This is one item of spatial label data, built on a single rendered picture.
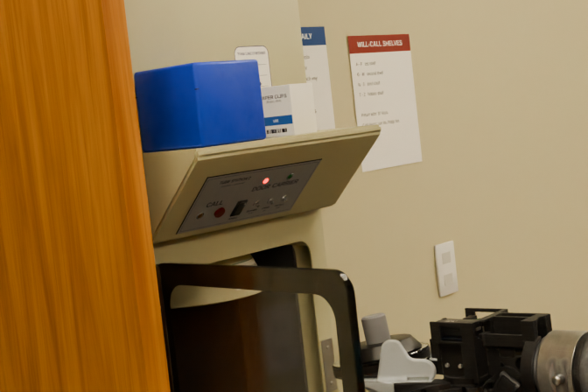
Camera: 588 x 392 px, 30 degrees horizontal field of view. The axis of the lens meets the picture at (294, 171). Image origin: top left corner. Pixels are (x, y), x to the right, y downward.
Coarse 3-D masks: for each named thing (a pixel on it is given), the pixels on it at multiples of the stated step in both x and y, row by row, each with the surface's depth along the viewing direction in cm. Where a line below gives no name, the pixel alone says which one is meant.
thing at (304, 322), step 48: (192, 288) 115; (240, 288) 110; (288, 288) 104; (336, 288) 99; (192, 336) 116; (240, 336) 111; (288, 336) 105; (336, 336) 100; (192, 384) 118; (240, 384) 111; (288, 384) 106; (336, 384) 101
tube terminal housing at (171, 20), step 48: (144, 0) 124; (192, 0) 130; (240, 0) 136; (288, 0) 142; (144, 48) 124; (192, 48) 129; (288, 48) 142; (192, 240) 128; (240, 240) 134; (288, 240) 140
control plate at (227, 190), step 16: (320, 160) 131; (224, 176) 119; (240, 176) 122; (256, 176) 124; (272, 176) 126; (304, 176) 132; (208, 192) 120; (224, 192) 122; (240, 192) 124; (256, 192) 127; (272, 192) 129; (288, 192) 132; (192, 208) 120; (208, 208) 122; (256, 208) 130; (272, 208) 132; (288, 208) 135; (192, 224) 123; (208, 224) 125
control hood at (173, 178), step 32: (352, 128) 133; (160, 160) 117; (192, 160) 114; (224, 160) 117; (256, 160) 122; (288, 160) 126; (352, 160) 137; (160, 192) 118; (192, 192) 118; (320, 192) 138; (160, 224) 119; (224, 224) 128
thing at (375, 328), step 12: (372, 324) 121; (384, 324) 122; (372, 336) 121; (384, 336) 121; (396, 336) 123; (408, 336) 121; (360, 348) 120; (372, 348) 119; (408, 348) 119; (372, 360) 118
